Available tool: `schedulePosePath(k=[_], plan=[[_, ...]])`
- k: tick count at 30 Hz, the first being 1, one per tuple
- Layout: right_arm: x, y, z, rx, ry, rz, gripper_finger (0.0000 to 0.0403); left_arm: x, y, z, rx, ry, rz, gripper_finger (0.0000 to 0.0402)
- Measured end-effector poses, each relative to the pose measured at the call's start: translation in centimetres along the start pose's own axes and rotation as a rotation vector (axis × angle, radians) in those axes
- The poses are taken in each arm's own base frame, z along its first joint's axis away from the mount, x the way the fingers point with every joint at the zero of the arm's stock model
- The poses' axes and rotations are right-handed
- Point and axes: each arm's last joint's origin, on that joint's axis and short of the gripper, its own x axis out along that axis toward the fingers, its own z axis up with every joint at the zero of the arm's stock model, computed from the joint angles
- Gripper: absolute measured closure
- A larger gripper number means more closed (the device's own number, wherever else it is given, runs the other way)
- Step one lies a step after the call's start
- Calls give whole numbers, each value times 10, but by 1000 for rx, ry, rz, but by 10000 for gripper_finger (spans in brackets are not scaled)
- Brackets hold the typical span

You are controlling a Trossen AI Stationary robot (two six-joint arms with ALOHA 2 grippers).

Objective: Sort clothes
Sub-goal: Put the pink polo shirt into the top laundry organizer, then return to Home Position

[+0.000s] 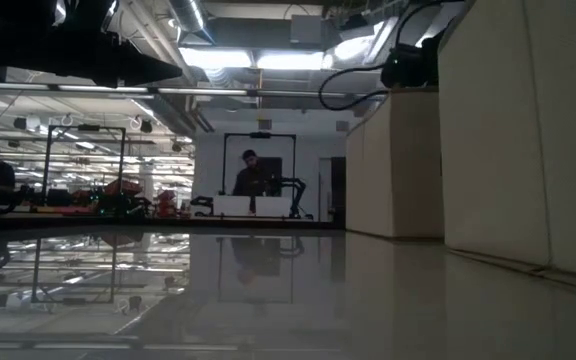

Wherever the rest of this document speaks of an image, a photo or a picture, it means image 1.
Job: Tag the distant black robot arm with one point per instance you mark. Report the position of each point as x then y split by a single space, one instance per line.
300 187

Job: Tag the black monitor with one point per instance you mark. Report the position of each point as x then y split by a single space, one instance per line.
272 170

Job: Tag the black table frame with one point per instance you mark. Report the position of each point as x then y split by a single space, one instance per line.
168 223

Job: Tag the black frame stand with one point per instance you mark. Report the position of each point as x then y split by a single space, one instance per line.
260 135
88 127

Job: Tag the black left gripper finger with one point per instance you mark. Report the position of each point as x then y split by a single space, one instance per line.
133 72

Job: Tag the dark door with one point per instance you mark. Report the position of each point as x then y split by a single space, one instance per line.
338 190

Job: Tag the white box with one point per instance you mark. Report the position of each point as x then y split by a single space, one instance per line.
273 206
231 206

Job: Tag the red equipment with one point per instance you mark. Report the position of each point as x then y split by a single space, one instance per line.
123 189
167 200

